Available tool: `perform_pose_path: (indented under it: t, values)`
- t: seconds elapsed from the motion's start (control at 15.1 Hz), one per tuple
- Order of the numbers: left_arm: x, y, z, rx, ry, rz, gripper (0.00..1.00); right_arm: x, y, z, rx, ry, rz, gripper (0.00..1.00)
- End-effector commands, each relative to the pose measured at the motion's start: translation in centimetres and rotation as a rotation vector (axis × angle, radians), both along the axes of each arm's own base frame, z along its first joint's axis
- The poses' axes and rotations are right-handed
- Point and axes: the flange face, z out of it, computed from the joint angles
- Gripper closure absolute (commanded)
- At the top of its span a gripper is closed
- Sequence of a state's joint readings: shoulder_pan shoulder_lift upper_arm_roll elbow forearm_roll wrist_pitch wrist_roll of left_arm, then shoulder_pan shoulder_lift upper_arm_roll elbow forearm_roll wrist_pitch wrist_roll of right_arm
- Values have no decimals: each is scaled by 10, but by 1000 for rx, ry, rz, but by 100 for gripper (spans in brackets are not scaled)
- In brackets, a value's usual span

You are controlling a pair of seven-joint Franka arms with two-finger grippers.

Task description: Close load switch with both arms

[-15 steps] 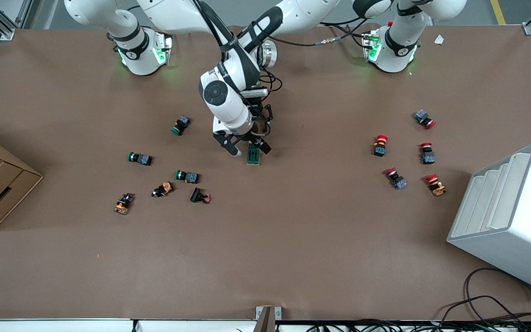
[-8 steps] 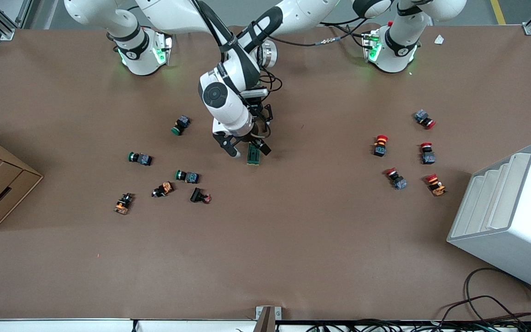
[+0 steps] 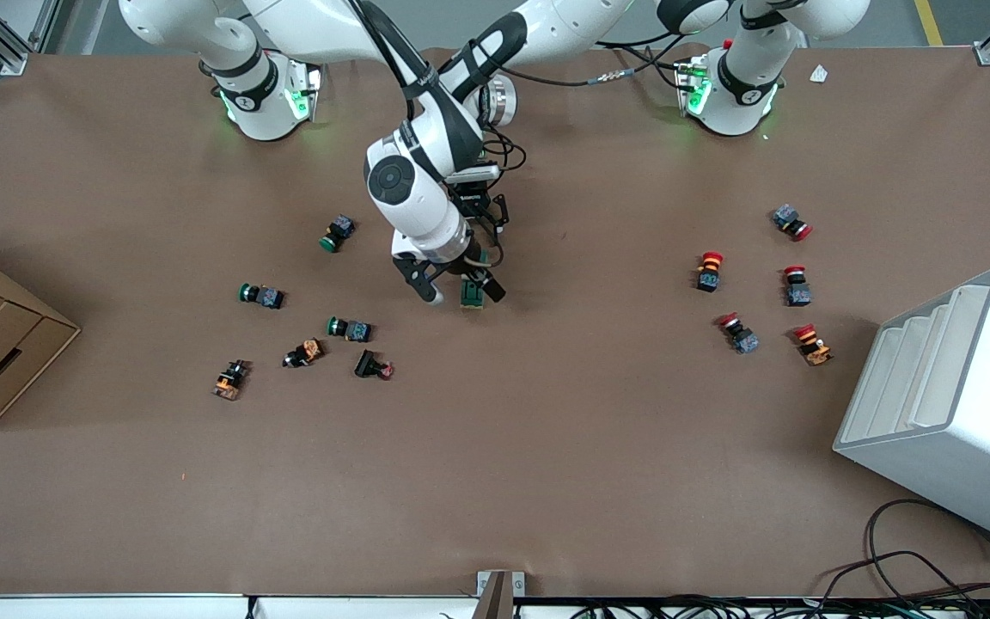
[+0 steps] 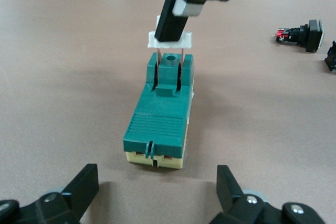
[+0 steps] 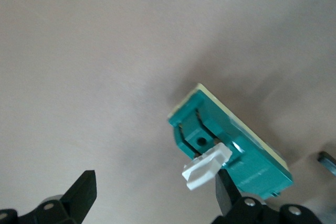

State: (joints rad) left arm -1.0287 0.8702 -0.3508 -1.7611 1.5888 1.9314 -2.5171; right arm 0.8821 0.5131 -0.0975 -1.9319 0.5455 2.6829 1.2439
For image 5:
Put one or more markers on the green load switch white toggle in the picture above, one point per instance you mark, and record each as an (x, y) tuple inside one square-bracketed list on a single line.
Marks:
[(252, 166)]

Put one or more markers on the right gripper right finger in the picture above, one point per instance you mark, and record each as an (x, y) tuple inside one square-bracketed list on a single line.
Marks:
[(236, 208)]

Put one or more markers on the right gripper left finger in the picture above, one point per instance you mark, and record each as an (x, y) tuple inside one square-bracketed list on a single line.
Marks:
[(65, 205)]

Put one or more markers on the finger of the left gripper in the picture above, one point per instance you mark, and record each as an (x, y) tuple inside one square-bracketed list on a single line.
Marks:
[(328, 162)]

